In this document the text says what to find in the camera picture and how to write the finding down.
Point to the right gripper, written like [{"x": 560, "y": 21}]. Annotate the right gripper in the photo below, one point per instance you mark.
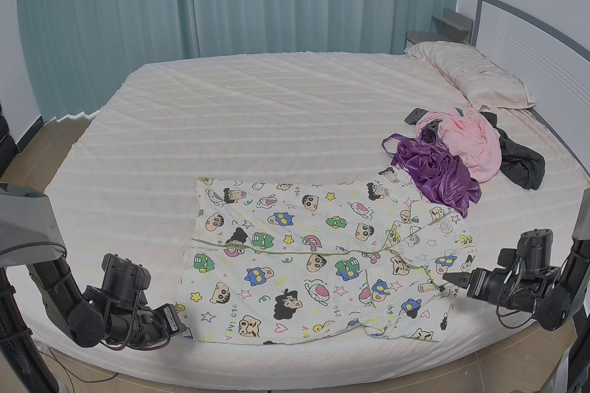
[{"x": 486, "y": 285}]

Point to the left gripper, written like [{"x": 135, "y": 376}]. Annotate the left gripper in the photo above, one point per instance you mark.
[{"x": 159, "y": 326}]

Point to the white printed pyjama top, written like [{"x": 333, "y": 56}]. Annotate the white printed pyjama top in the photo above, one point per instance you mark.
[{"x": 299, "y": 271}]

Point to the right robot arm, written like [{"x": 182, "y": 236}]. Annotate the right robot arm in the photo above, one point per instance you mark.
[{"x": 560, "y": 299}]

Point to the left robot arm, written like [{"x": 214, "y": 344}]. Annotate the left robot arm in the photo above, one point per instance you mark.
[{"x": 69, "y": 299}]

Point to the purple satin garment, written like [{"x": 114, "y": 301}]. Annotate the purple satin garment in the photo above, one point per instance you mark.
[{"x": 442, "y": 179}]

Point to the black garment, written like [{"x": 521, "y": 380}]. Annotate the black garment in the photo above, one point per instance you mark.
[{"x": 523, "y": 168}]

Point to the pink garment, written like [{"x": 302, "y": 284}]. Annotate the pink garment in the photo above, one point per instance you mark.
[{"x": 479, "y": 147}]

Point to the cream pillow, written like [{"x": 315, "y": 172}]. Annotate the cream pillow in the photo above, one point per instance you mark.
[{"x": 479, "y": 75}]

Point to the bed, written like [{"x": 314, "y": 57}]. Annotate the bed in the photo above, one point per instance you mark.
[{"x": 253, "y": 119}]

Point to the dark grey chest of drawers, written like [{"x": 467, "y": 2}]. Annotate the dark grey chest of drawers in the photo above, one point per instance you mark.
[{"x": 7, "y": 138}]

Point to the grey bedside table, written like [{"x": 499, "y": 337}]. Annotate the grey bedside table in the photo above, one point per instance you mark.
[{"x": 451, "y": 19}]

